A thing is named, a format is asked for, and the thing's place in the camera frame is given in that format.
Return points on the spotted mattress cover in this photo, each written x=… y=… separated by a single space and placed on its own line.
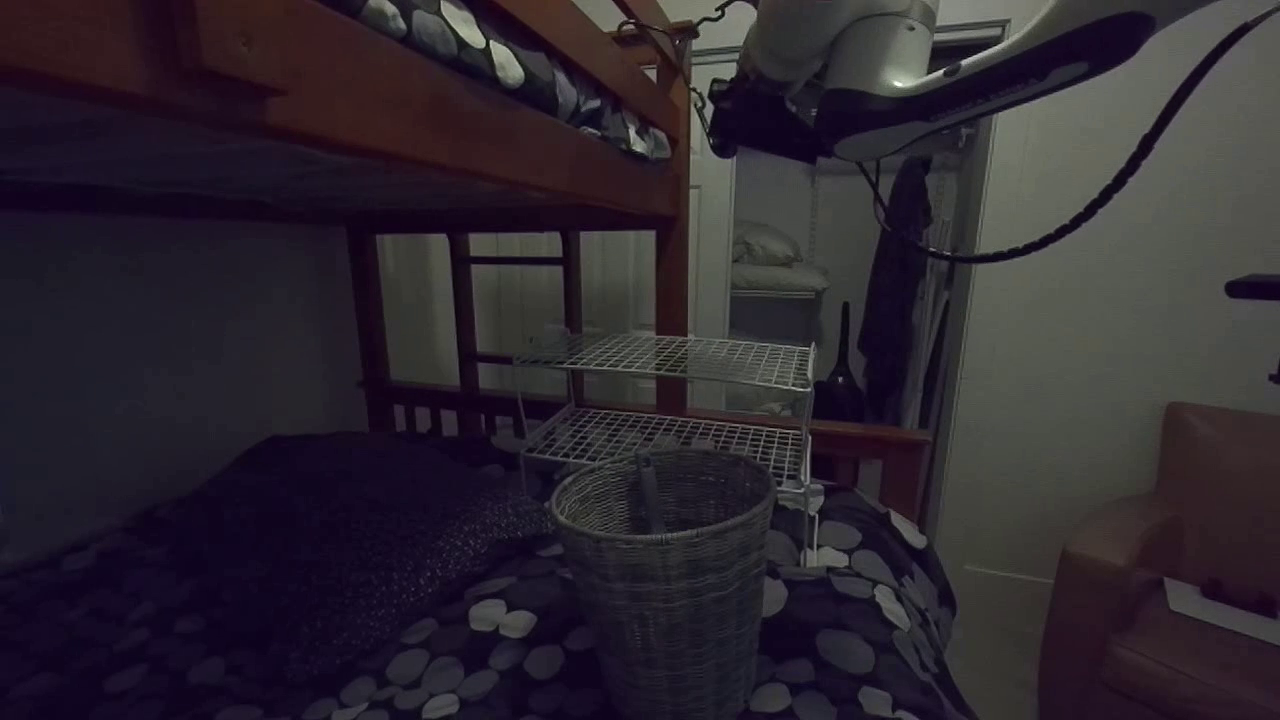
x=464 y=34

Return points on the black bottle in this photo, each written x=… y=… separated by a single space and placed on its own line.
x=843 y=383

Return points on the brown wooden bunk bed frame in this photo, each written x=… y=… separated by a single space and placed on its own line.
x=442 y=133

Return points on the dark hanging garment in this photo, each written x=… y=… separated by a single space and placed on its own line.
x=896 y=293

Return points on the white folded linens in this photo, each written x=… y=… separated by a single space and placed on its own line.
x=780 y=261

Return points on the black bar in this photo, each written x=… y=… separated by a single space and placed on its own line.
x=1258 y=287

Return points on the grey wicker basket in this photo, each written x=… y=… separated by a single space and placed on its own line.
x=664 y=600

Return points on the black bedspread with grey spots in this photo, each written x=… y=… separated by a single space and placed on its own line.
x=824 y=625

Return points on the dark textured blanket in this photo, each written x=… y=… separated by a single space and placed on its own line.
x=344 y=535

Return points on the brown armchair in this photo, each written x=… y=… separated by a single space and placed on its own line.
x=1161 y=625

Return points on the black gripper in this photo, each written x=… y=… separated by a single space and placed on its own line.
x=766 y=123

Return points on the grey closet door frame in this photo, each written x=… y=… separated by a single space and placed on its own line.
x=966 y=335

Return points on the white paper sheet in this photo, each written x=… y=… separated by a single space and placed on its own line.
x=1221 y=609

